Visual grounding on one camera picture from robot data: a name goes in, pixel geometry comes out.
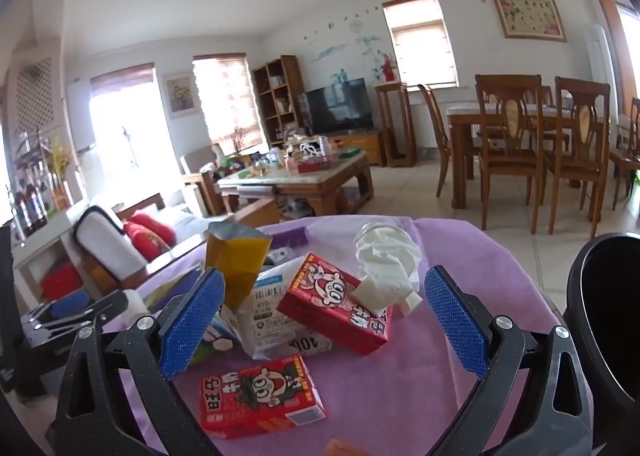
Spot wooden bookshelf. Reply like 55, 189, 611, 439
251, 56, 307, 149

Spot bright balcony door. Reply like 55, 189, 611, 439
90, 63, 161, 197

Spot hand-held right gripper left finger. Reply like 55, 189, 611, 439
50, 267, 227, 456

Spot blue tissue packet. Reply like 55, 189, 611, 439
190, 308, 242, 367

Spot wooden television stand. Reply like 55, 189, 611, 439
327, 131, 386, 167

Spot purple box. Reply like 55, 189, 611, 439
270, 227, 311, 251

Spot framed sunflower picture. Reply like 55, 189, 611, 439
162, 73, 197, 119

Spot orange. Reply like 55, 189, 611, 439
324, 438, 361, 456

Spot tall wooden plant stand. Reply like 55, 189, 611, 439
373, 80, 417, 168

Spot yellow artificial flowers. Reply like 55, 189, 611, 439
47, 138, 73, 209

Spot wooden dining table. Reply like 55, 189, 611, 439
446, 103, 621, 209

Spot framed flower painting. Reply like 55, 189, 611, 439
491, 0, 568, 43

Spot wooden dining chair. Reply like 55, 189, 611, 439
474, 74, 546, 237
542, 76, 613, 240
610, 96, 640, 211
417, 84, 453, 197

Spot crumpled white tissue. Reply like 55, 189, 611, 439
350, 222, 425, 317

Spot wooden coffee table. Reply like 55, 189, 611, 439
218, 151, 375, 217

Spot white barcode packet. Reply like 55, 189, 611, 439
227, 258, 333, 362

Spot black trash bin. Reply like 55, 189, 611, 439
562, 231, 640, 437

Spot purple tablecloth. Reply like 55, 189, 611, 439
102, 216, 593, 456

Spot wooden doorway frame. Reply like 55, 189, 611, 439
592, 0, 640, 117

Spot white lattice cabinet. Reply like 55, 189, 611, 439
10, 53, 68, 137

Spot wooden sofa with white cushions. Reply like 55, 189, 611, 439
75, 191, 281, 287

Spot red milk carton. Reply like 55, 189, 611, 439
200, 353, 327, 441
276, 252, 392, 356

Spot wooden armchair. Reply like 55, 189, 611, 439
180, 146, 226, 217

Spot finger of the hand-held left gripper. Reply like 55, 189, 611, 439
22, 292, 130, 339
21, 290, 95, 325

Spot gold foil pouch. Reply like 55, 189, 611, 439
205, 222, 273, 311

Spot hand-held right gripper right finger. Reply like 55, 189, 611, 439
424, 265, 597, 456

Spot red cushion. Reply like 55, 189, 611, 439
122, 213, 176, 257

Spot window with roller blind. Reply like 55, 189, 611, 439
382, 0, 460, 89
192, 53, 263, 144

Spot flat screen television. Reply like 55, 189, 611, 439
304, 78, 375, 135

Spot white wall radiator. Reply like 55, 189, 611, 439
410, 103, 448, 149

